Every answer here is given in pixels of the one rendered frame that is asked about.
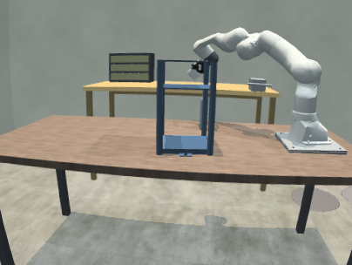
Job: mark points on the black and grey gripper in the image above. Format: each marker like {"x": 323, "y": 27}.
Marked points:
{"x": 201, "y": 67}

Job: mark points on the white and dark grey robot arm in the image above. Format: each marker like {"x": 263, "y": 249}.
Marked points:
{"x": 305, "y": 127}

